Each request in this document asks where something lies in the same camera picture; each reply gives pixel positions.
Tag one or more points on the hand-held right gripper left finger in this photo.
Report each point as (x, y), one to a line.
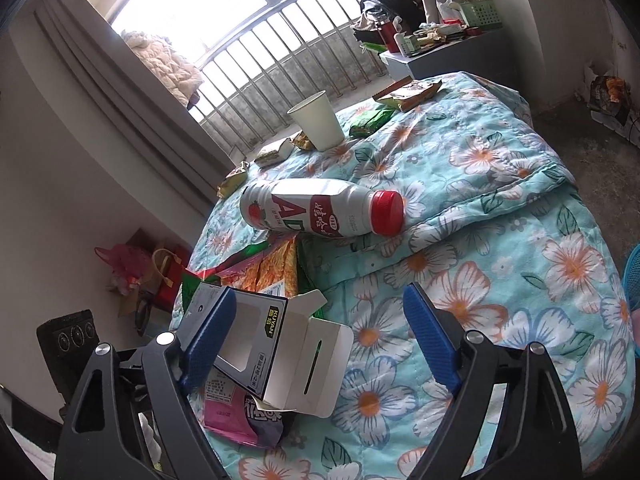
(215, 330)

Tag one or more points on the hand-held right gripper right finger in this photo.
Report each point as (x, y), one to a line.
(430, 335)

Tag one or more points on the pink purple snack packet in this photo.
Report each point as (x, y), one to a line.
(230, 412)

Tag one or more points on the white bottle red cap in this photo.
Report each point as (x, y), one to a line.
(300, 207)

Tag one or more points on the blue plastic waste basket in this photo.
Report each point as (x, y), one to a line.
(632, 275)

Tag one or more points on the green red wrapper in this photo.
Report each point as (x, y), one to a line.
(197, 285)

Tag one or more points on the red paper gift bag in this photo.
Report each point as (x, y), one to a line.
(172, 275)

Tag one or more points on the orange noodle wrapper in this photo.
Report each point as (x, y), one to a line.
(272, 267)

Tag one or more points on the pink plastic bag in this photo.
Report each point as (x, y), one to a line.
(125, 265)

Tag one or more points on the yellow snack packet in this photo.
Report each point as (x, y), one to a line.
(232, 180)

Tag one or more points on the floral blanket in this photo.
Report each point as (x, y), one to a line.
(500, 185)

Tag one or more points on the beige cake packet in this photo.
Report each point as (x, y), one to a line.
(272, 154)

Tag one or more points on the small yellow snack wrapper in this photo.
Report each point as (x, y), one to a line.
(301, 141)

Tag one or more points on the green snack packet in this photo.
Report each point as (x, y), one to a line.
(372, 121)

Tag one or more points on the white paper cup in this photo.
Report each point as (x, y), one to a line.
(317, 120)

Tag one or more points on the brown snack packet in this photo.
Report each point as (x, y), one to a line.
(407, 94)

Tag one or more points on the beige quilted jacket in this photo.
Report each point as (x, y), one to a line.
(165, 65)

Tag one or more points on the grey cabinet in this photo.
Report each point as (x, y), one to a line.
(450, 62)

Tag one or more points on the white wrapped bottle pack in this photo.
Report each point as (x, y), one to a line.
(607, 121)

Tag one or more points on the green plastic packet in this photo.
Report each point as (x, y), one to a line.
(372, 47)

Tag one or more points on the heap of small packets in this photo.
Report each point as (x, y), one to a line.
(440, 35)

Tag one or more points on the red thermos bottle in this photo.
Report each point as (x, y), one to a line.
(389, 37)

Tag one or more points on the dark snack bag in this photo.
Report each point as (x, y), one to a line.
(607, 92)

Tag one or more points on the crumpled white plastic bag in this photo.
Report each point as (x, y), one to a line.
(590, 80)

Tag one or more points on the green plastic basket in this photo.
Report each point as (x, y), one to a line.
(480, 16)

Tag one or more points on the metal balcony railing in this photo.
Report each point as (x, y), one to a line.
(280, 10)

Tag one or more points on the knotted white plastic bag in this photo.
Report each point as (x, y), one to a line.
(445, 5)

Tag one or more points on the window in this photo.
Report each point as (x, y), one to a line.
(200, 0)

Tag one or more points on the pile of dark clothes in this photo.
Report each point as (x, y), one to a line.
(395, 2)

